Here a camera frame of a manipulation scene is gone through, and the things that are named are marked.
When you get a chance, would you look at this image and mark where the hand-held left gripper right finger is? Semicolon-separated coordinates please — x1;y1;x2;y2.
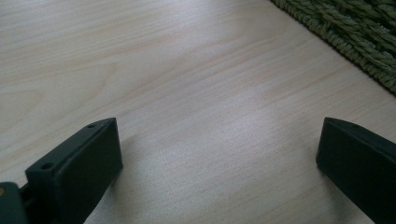
316;117;396;224

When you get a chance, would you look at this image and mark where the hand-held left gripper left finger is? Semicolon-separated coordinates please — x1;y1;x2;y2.
24;117;124;224

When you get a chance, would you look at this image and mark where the green woven basket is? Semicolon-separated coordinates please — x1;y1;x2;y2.
270;0;396;96

